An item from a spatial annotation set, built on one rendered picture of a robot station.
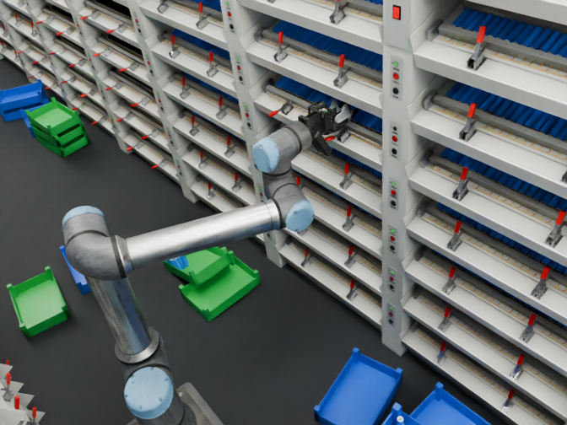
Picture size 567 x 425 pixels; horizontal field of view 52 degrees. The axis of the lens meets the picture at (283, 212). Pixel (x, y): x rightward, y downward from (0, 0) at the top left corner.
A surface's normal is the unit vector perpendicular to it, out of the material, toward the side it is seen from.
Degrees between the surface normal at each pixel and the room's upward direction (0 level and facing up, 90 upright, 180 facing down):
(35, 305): 0
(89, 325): 0
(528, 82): 18
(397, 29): 90
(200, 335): 0
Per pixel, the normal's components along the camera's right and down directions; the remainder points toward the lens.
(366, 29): -0.33, -0.55
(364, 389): -0.11, -0.74
